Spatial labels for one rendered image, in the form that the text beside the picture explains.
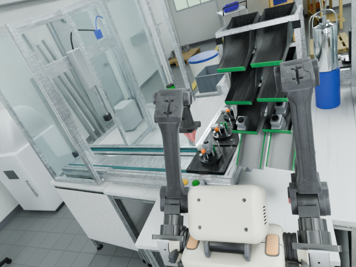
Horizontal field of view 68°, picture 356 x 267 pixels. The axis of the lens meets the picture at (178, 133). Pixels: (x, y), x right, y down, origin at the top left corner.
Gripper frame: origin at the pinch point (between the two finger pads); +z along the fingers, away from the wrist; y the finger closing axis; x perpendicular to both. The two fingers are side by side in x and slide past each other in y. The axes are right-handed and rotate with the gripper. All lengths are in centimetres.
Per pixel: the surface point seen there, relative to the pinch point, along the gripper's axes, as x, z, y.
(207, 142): -19.0, 14.6, 3.2
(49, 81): -20, -35, 111
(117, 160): -19, 33, 83
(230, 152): -24.9, 26.5, -5.9
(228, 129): -48, 25, 2
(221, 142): -35.4, 26.8, 2.8
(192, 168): -9.3, 26.5, 12.5
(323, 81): -92, 17, -53
